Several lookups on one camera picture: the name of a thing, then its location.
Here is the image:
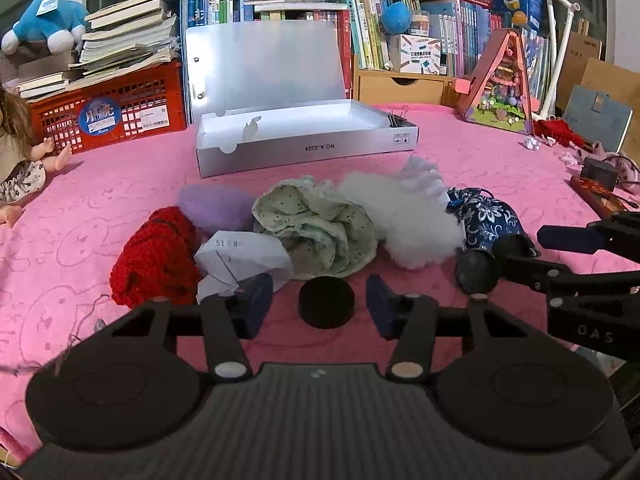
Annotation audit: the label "silver cardboard box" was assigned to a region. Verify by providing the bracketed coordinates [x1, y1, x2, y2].
[182, 21, 420, 179]

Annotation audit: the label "brown cardboard sheet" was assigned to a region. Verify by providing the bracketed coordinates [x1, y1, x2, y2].
[555, 30, 640, 157]

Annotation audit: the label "black binder clip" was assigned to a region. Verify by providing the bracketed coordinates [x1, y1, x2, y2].
[386, 105, 416, 130]

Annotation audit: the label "black round disc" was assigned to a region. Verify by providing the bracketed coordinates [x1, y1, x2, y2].
[298, 276, 355, 330]
[456, 249, 501, 295]

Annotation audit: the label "grey notebook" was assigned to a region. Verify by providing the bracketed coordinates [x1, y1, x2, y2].
[562, 85, 634, 154]

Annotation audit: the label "pale ruffled sock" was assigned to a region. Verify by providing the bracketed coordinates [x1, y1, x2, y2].
[397, 155, 451, 207]

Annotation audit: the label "blue floral drawstring pouch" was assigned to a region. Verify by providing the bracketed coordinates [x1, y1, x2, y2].
[445, 187, 542, 257]

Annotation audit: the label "row of blue-spined books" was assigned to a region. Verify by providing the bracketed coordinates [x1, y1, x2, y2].
[180, 0, 353, 101]

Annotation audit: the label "pink fluffy scraps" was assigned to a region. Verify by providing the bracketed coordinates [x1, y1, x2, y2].
[559, 139, 640, 197]

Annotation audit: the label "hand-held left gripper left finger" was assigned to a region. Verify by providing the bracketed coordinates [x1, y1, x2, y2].
[112, 274, 275, 383]

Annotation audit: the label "wooden drawer box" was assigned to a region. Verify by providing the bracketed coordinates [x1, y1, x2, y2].
[352, 67, 464, 108]

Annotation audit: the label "white pipe frame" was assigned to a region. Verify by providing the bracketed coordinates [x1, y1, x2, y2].
[537, 0, 582, 122]

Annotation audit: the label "white fluffy plush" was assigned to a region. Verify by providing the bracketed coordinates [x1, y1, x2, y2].
[337, 170, 467, 269]

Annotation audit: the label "row of thin colourful books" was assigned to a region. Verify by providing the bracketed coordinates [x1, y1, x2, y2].
[520, 29, 552, 111]

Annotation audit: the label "blue and white plush cat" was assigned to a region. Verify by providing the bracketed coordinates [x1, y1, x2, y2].
[0, 0, 91, 57]

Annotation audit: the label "row of light blue books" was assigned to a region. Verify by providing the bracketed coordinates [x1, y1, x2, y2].
[422, 0, 507, 78]

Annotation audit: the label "red plastic crate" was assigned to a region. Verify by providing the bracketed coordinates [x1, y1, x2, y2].
[27, 60, 187, 155]

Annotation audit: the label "white printer box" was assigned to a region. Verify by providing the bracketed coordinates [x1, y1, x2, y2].
[399, 35, 444, 77]

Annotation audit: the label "pink bunny blanket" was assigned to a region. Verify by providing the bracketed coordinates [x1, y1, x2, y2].
[0, 102, 640, 466]

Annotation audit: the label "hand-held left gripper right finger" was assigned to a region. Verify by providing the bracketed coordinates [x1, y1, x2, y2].
[365, 275, 531, 383]

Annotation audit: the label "row of green-spined books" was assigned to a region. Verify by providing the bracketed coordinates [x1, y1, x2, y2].
[345, 0, 426, 71]

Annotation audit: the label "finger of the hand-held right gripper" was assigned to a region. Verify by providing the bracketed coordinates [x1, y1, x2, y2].
[537, 211, 640, 257]
[497, 255, 640, 307]

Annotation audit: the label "red knitted yarn piece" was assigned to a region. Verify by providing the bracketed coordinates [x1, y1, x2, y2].
[109, 206, 205, 309]

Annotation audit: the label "purple fluffy plush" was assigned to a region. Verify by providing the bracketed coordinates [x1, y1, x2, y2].
[177, 183, 259, 237]

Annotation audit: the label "long-haired doll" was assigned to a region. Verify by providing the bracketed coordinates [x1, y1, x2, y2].
[0, 87, 74, 227]

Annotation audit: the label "stack of worn books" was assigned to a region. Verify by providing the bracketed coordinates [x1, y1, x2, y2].
[17, 0, 182, 103]

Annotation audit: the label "white paper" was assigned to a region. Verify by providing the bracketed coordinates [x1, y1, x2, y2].
[194, 230, 294, 304]

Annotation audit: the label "black power adapter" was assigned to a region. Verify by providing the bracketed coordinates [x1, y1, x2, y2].
[580, 157, 622, 194]

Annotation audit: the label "pink triangular house diorama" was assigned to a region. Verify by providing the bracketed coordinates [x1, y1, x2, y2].
[456, 27, 537, 137]

